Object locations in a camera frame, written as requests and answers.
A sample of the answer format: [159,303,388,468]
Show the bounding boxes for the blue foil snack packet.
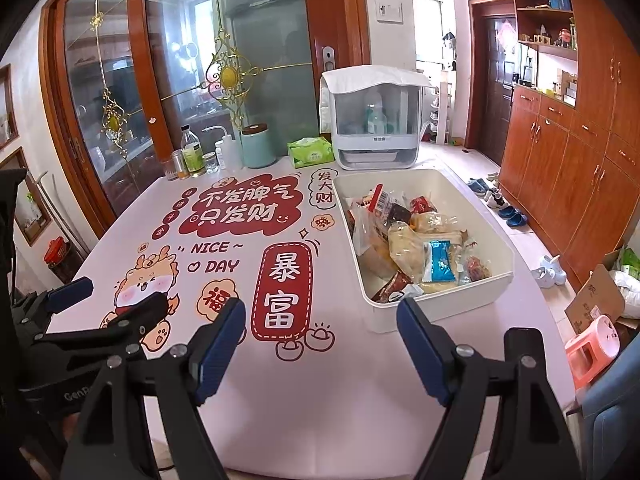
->
[422,240,456,283]

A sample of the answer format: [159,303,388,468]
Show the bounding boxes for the brown chocolate snack packet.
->
[372,271,412,304]

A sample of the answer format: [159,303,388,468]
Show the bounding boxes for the red strawberry snack bag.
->
[348,183,406,226]

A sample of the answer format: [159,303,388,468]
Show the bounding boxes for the pink plastic stool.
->
[565,315,620,390]

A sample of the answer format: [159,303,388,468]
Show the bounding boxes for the printed pink tablecloth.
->
[51,161,575,479]

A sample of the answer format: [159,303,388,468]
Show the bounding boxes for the cardboard box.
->
[565,263,625,335]

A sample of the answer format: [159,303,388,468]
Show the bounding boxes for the white shoes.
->
[530,256,567,289]

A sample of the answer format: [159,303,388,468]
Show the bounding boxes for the clear nut snack packet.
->
[459,256,491,284]

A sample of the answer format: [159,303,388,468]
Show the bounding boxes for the blue slippers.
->
[498,205,528,229]

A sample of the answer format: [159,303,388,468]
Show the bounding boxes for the green label bottle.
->
[180,125,206,177]

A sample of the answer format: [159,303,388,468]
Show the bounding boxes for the white plastic storage bin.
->
[333,166,514,334]

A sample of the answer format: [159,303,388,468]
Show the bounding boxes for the white squeeze bottle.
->
[202,125,243,172]

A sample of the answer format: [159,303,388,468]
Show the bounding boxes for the mint green canister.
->
[241,122,277,169]

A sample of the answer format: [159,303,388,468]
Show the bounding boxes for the red white candy packet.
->
[410,195,437,214]

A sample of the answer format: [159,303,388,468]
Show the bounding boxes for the green tissue pack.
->
[288,136,334,169]

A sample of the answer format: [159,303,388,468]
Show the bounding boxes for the glass sliding door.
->
[39,0,370,235]

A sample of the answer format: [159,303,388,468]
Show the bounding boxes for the white bottle sterilizer cabinet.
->
[319,65,431,170]

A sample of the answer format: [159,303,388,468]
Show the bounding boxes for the wooden wall cabinet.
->
[499,0,639,288]

